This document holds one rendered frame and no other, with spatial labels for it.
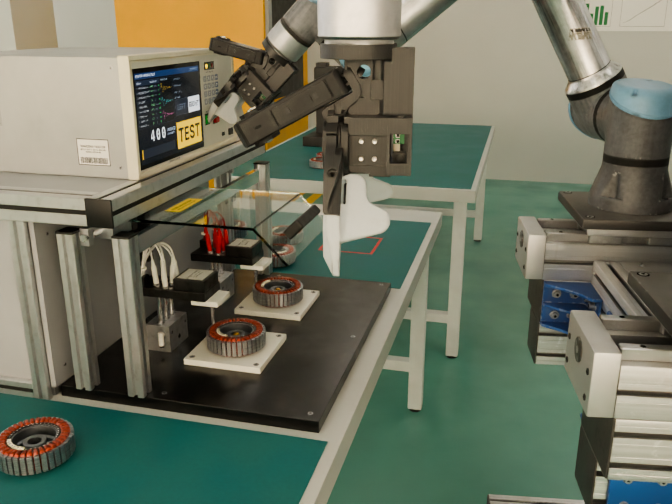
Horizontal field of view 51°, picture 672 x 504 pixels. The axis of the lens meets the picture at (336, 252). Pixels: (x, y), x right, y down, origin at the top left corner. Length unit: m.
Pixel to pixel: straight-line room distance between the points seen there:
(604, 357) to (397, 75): 0.45
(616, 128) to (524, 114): 5.12
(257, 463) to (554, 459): 1.56
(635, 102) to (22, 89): 1.07
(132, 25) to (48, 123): 4.02
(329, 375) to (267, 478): 0.28
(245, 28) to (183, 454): 4.06
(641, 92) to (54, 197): 1.01
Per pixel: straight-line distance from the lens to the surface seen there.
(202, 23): 5.07
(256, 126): 0.66
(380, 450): 2.45
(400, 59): 0.64
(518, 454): 2.50
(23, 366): 1.35
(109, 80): 1.24
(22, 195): 1.20
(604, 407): 0.95
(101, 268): 1.39
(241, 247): 1.52
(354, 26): 0.62
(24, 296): 1.27
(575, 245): 1.38
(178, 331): 1.40
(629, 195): 1.38
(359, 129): 0.63
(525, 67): 6.46
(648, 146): 1.38
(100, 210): 1.12
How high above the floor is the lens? 1.37
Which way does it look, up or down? 18 degrees down
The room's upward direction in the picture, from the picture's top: straight up
